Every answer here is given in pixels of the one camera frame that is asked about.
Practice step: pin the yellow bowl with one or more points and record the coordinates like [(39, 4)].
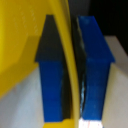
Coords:
[(20, 40)]

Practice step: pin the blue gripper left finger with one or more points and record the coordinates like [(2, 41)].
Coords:
[(50, 83)]

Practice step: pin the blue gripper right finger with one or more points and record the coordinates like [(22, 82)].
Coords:
[(96, 73)]

